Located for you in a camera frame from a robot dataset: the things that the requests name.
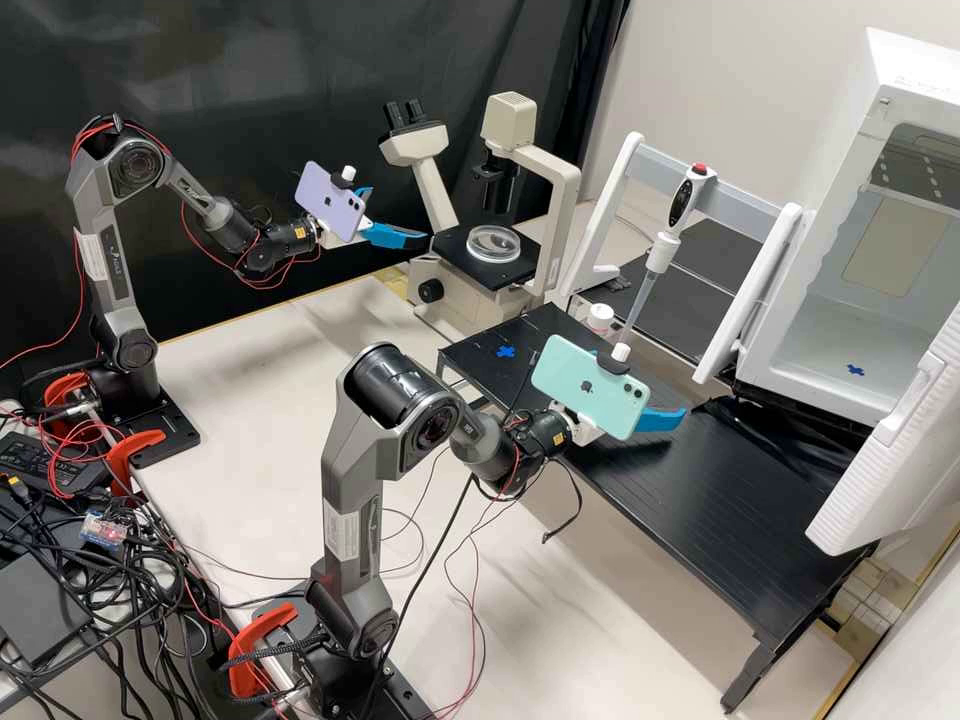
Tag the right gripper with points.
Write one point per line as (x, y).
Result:
(576, 431)

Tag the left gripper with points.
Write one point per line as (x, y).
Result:
(363, 229)

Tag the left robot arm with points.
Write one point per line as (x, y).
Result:
(112, 300)

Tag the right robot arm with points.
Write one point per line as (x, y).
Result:
(360, 465)

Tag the petri dish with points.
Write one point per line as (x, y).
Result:
(493, 245)

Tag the cream microscope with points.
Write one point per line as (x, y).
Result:
(442, 285)

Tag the black platform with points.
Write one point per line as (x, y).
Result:
(712, 510)
(487, 352)

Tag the white-capped bottle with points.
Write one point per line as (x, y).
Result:
(600, 319)

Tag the white pipette stand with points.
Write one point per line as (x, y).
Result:
(750, 292)

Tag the white incubator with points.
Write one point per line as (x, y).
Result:
(817, 352)

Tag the pipette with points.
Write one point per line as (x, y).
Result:
(681, 199)

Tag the incubator door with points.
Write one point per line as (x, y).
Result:
(892, 465)

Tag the orange clamp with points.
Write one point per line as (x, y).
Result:
(60, 390)
(255, 630)
(139, 442)

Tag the small circuit board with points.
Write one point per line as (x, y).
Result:
(105, 526)

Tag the black power adapter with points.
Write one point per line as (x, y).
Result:
(45, 461)

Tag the left wrist camera phone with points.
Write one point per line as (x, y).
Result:
(326, 199)

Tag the wrist camera phone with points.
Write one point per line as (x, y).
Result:
(326, 199)
(577, 382)

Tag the right wrist camera phone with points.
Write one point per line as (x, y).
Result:
(577, 382)

